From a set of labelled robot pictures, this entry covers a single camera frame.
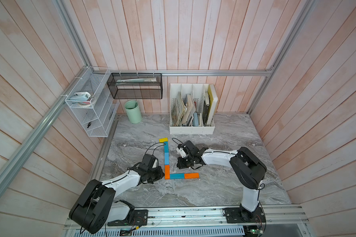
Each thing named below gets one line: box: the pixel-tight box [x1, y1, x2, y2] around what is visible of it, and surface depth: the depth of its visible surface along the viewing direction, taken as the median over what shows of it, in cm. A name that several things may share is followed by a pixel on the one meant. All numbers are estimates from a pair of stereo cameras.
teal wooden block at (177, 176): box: [169, 173, 185, 180], surface depth 90 cm
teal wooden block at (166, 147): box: [164, 141, 169, 153], surface depth 103 cm
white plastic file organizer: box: [169, 82, 216, 135], surface depth 107 cm
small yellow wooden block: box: [158, 137, 169, 143], surface depth 106 cm
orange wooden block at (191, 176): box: [183, 172, 200, 180], surface depth 90 cm
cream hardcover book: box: [206, 83, 219, 126], surface depth 100 cm
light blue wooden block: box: [164, 152, 170, 166], surface depth 95 cm
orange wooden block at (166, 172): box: [164, 164, 171, 180], surface depth 90 cm
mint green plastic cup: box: [124, 99, 142, 124], surface depth 112 cm
